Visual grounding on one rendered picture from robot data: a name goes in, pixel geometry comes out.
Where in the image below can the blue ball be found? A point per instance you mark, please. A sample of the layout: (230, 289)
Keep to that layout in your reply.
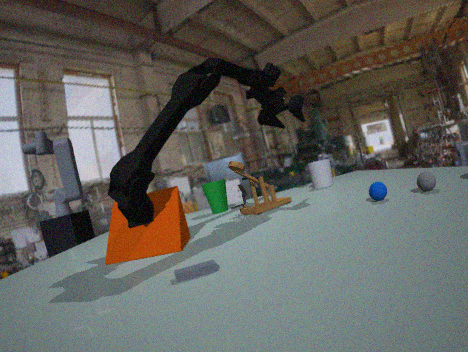
(377, 191)

